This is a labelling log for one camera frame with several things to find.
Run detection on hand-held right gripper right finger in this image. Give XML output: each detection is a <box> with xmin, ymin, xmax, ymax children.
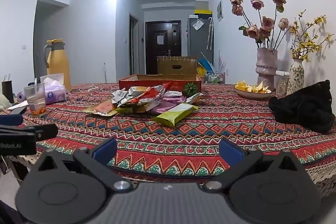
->
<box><xmin>201</xmin><ymin>138</ymin><xmax>307</xmax><ymax>191</ymax></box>

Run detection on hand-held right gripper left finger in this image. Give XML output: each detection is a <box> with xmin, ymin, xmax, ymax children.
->
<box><xmin>30</xmin><ymin>138</ymin><xmax>133</xmax><ymax>191</ymax></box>

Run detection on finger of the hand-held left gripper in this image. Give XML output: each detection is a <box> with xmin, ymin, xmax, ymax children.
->
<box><xmin>0</xmin><ymin>114</ymin><xmax>24</xmax><ymax>126</ymax></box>
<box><xmin>0</xmin><ymin>124</ymin><xmax>59</xmax><ymax>141</ymax></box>

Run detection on pile of snack packets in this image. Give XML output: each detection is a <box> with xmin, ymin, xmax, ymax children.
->
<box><xmin>84</xmin><ymin>82</ymin><xmax>204</xmax><ymax>119</ymax></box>

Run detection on green snack packet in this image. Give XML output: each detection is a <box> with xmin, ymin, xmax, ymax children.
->
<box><xmin>152</xmin><ymin>103</ymin><xmax>198</xmax><ymax>127</ymax></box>

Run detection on red cardboard box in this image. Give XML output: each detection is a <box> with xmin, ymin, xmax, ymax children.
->
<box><xmin>119</xmin><ymin>74</ymin><xmax>202</xmax><ymax>96</ymax></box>

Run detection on white paper sheet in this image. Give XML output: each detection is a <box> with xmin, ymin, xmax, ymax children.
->
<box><xmin>7</xmin><ymin>101</ymin><xmax>29</xmax><ymax>109</ymax></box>

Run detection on black paper bag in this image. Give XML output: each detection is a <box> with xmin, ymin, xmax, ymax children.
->
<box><xmin>1</xmin><ymin>74</ymin><xmax>14</xmax><ymax>104</ymax></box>

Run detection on glass cup with tea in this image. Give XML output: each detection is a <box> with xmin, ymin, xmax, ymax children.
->
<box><xmin>24</xmin><ymin>83</ymin><xmax>47</xmax><ymax>115</ymax></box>

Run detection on purple tissue pack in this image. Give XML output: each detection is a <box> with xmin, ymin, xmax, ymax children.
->
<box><xmin>40</xmin><ymin>73</ymin><xmax>67</xmax><ymax>105</ymax></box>

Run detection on red patterned tablecloth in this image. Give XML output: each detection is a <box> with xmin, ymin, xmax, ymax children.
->
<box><xmin>5</xmin><ymin>82</ymin><xmax>336</xmax><ymax>198</ymax></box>

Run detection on beige plate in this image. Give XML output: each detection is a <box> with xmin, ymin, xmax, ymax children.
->
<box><xmin>234</xmin><ymin>88</ymin><xmax>272</xmax><ymax>100</ymax></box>

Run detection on orange peels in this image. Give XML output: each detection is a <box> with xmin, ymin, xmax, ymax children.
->
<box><xmin>235</xmin><ymin>80</ymin><xmax>271</xmax><ymax>94</ymax></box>

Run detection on yellow thermos jug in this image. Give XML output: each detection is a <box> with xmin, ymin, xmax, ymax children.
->
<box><xmin>43</xmin><ymin>39</ymin><xmax>72</xmax><ymax>93</ymax></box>

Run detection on glass jar with white lid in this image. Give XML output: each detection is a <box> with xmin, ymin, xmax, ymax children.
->
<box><xmin>275</xmin><ymin>70</ymin><xmax>290</xmax><ymax>96</ymax></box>

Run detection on black cloth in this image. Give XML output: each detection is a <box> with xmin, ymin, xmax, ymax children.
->
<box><xmin>268</xmin><ymin>80</ymin><xmax>336</xmax><ymax>134</ymax></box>

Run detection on blue board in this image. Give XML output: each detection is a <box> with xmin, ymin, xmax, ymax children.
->
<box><xmin>198</xmin><ymin>52</ymin><xmax>214</xmax><ymax>73</ymax></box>

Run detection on pink textured vase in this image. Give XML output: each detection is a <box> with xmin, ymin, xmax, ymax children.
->
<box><xmin>256</xmin><ymin>48</ymin><xmax>278</xmax><ymax>92</ymax></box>

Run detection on floral ceramic vase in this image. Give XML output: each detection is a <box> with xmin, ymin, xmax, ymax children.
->
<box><xmin>287</xmin><ymin>58</ymin><xmax>305</xmax><ymax>95</ymax></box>

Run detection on dark entrance door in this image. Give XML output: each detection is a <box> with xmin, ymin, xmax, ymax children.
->
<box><xmin>145</xmin><ymin>21</ymin><xmax>182</xmax><ymax>75</ymax></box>

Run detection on grey refrigerator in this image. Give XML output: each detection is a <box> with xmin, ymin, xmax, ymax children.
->
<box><xmin>187</xmin><ymin>17</ymin><xmax>214</xmax><ymax>58</ymax></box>

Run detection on folded umbrella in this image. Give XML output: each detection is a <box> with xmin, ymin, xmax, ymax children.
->
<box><xmin>206</xmin><ymin>17</ymin><xmax>214</xmax><ymax>51</ymax></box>

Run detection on yellow flower branches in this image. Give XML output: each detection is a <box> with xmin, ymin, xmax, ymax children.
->
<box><xmin>289</xmin><ymin>10</ymin><xmax>334</xmax><ymax>60</ymax></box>

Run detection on clear plastic bag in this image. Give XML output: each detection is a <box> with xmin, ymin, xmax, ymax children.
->
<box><xmin>192</xmin><ymin>19</ymin><xmax>205</xmax><ymax>31</ymax></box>

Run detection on dried pink roses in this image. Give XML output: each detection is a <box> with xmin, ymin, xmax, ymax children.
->
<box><xmin>230</xmin><ymin>0</ymin><xmax>289</xmax><ymax>50</ymax></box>

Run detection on yellow box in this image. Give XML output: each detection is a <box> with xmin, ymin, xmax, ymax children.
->
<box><xmin>194</xmin><ymin>9</ymin><xmax>212</xmax><ymax>18</ymax></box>

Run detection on wire trolley with bottles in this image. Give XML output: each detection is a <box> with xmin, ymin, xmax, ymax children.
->
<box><xmin>205</xmin><ymin>72</ymin><xmax>226</xmax><ymax>84</ymax></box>

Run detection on side door frame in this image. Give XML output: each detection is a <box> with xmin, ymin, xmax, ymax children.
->
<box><xmin>129</xmin><ymin>13</ymin><xmax>139</xmax><ymax>75</ymax></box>

